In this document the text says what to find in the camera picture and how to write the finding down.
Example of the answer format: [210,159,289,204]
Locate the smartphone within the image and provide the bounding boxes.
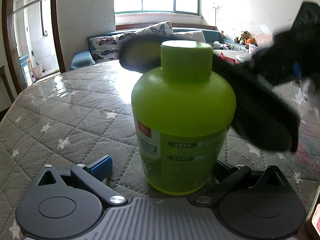
[305,186,320,239]

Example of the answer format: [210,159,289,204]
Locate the white gloved right hand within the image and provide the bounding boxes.
[300,77,319,120]

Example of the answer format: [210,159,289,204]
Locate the white waste bin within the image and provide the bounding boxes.
[31,64,42,80]

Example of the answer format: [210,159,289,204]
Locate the grey microfibre cloth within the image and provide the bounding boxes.
[119,35,300,153]

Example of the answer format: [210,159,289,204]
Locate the blue sofa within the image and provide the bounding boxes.
[71,27,248,70]

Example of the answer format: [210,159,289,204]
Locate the grey quilted star tablecloth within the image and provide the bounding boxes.
[1,61,319,239]

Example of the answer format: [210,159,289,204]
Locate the green plastic bottle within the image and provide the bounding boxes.
[131,40,236,196]

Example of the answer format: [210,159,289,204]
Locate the red ribbon strips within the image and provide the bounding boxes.
[220,53,239,64]

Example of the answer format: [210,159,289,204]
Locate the beige cushion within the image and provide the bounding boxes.
[174,30,206,43]

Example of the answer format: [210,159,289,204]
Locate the butterfly print pillow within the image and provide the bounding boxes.
[88,21,174,63]

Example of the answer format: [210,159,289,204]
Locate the stuffed toy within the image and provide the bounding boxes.
[234,31,258,49]

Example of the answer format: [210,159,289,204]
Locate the colourful pinwheel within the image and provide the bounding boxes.
[212,5,222,30]

